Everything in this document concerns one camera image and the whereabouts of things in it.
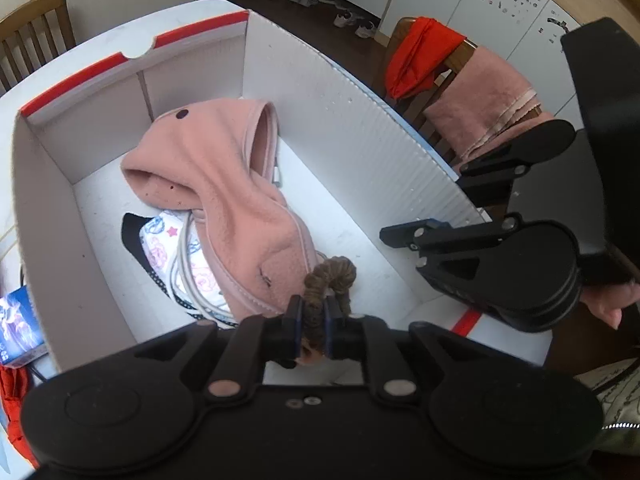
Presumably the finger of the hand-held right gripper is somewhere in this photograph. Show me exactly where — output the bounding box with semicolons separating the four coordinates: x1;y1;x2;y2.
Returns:
380;214;523;306
457;120;577;211

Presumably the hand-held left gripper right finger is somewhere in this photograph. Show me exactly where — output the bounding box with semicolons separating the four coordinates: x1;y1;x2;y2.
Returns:
324;297;493;401

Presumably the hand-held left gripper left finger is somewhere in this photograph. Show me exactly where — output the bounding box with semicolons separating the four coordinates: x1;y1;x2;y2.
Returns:
135;296;303;401

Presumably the brown hair scrunchie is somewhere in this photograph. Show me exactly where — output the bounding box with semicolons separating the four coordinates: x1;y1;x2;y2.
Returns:
295;256;357;366

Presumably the white box with red trim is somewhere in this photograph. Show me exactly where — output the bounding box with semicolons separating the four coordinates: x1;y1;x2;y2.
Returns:
12;8;553;376

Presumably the pink fleece hat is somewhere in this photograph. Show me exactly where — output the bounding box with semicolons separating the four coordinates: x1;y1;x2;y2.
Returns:
121;99;321;318

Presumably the person's right hand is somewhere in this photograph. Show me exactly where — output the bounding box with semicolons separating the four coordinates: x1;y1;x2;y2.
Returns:
580;280;640;331

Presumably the pink towel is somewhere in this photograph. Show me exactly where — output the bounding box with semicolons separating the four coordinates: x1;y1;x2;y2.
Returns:
424;46;556;163

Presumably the wooden chair with draped cloths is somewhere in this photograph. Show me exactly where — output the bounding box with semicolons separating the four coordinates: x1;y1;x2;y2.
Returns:
372;16;551;166

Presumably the white cabinet with stickers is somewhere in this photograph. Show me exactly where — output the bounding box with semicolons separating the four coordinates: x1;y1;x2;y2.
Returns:
377;0;586;116

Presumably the red cloth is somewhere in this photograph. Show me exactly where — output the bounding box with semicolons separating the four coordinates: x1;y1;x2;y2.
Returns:
384;16;467;101

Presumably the black polka-dot cloth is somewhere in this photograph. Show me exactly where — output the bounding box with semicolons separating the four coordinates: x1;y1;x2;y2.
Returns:
121;212;201;311

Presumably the grey patterned clothing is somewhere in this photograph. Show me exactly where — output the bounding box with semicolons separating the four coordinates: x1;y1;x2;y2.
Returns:
572;357;640;456

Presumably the wooden slatted chair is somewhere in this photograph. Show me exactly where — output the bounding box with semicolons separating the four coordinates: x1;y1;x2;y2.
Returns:
0;0;77;95

